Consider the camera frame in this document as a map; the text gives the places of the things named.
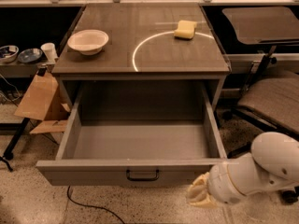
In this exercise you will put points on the yellow wrapped gripper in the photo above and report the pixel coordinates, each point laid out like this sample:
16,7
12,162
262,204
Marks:
219,184

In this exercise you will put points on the grey top drawer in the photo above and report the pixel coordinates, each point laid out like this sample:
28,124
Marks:
115,126

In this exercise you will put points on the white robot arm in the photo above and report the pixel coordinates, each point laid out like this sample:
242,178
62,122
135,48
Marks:
272,164

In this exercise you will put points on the grey drawer cabinet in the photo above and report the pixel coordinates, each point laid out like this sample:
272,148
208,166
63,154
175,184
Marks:
142,44

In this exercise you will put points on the black office chair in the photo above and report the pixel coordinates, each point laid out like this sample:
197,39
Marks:
273,92

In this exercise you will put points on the yellow sponge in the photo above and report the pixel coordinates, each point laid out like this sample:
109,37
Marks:
185,30

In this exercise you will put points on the brown cardboard box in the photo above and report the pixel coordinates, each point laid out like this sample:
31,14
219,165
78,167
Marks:
42,101

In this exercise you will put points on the white bowl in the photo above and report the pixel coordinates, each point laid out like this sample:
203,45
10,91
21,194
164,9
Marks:
88,42

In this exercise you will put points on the black stand leg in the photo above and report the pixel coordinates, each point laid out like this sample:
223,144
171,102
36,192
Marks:
18,129

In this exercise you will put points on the white paper cup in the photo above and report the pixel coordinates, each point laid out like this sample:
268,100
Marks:
49,51

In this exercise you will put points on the blue plate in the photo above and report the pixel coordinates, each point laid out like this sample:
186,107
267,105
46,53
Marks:
30,56

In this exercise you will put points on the grey side shelf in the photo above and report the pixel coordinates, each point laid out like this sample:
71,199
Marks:
21,70

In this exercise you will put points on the black top drawer handle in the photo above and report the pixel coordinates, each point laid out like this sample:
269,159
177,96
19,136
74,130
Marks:
142,176

